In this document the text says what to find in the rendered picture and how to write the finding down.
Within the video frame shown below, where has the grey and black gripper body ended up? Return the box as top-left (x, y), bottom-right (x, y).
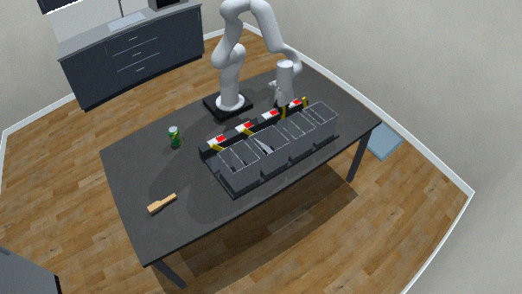
top-left (275, 88), bottom-right (294, 107)

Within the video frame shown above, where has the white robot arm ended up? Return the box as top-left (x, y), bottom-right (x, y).
top-left (211, 0), bottom-right (302, 112)

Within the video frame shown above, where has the green drink can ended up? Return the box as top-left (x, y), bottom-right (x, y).
top-left (169, 126), bottom-right (181, 146)

